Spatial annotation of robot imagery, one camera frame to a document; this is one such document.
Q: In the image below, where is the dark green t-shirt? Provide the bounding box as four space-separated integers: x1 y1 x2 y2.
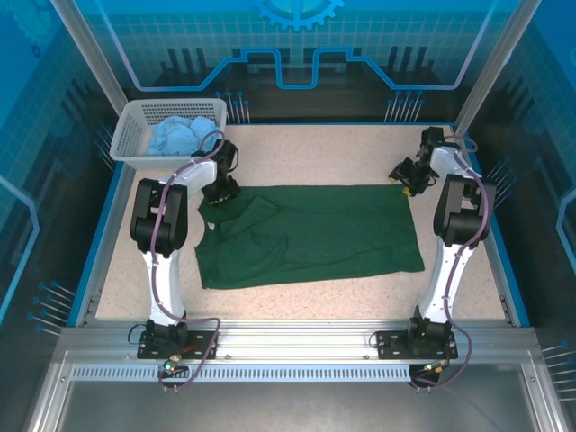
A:
193 183 426 290

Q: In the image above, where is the light blue t-shirt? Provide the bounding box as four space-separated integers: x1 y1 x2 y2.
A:
147 115 221 158

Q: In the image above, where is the grey perforated plastic basket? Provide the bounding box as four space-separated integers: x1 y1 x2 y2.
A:
109 98 229 171

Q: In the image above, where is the small green-lit connector board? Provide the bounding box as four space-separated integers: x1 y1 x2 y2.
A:
161 355 188 377
420 359 452 377

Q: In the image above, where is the grey metal shelf panel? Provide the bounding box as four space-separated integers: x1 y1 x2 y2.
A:
26 359 569 432

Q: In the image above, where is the aluminium side rail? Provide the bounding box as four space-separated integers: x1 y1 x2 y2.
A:
451 126 519 328
74 161 131 328

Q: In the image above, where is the aluminium frame post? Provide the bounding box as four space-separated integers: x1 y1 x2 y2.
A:
453 0 544 131
49 0 132 110

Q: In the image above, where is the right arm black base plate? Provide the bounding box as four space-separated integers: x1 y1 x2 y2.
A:
375 329 455 361

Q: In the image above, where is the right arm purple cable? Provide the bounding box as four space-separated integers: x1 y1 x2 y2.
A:
411 136 492 393

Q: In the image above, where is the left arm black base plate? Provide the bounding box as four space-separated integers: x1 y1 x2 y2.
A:
137 329 221 361

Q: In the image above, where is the aluminium frame beam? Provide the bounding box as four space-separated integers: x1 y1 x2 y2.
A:
58 319 537 362

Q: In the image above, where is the slotted grey cable duct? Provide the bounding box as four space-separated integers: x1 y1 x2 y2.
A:
70 364 413 383

